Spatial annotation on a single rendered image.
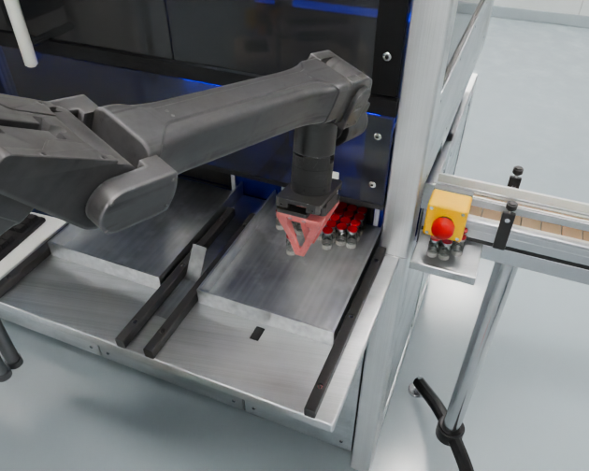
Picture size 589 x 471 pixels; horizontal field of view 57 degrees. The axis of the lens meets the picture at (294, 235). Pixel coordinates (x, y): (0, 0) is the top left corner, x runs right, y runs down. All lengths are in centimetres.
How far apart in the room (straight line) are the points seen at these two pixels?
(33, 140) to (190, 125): 14
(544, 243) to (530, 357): 108
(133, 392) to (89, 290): 97
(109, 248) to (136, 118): 74
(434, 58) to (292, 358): 52
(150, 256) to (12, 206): 77
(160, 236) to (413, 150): 55
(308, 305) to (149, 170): 63
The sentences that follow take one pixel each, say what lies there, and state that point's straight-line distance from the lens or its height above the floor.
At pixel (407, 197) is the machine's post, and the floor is 103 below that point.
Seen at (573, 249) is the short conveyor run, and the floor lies 92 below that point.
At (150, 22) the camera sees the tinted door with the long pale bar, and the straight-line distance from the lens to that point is 109.
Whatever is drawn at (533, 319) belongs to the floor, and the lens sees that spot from 234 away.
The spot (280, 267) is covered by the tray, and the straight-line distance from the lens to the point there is 106.
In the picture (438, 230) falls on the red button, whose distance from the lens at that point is 99.
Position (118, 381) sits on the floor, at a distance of 206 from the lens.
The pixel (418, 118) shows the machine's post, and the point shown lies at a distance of 93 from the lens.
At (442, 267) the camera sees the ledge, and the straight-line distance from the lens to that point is 110.
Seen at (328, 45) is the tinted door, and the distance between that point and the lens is 93.
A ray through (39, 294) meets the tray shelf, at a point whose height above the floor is 88.
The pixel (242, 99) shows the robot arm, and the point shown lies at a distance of 52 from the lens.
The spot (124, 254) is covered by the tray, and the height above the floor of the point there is 88.
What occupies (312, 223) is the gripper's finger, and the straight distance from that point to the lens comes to 73.
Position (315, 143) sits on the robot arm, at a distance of 71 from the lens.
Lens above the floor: 160
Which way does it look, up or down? 40 degrees down
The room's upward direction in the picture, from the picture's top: straight up
